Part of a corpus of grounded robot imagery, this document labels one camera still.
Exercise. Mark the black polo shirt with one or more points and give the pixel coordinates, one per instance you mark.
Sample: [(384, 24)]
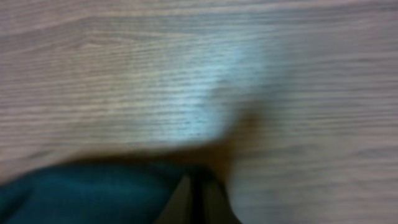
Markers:
[(90, 193)]

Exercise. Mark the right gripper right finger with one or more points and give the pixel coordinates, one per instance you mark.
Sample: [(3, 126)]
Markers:
[(216, 206)]

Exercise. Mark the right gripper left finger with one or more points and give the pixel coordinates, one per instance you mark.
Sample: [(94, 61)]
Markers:
[(178, 208)]

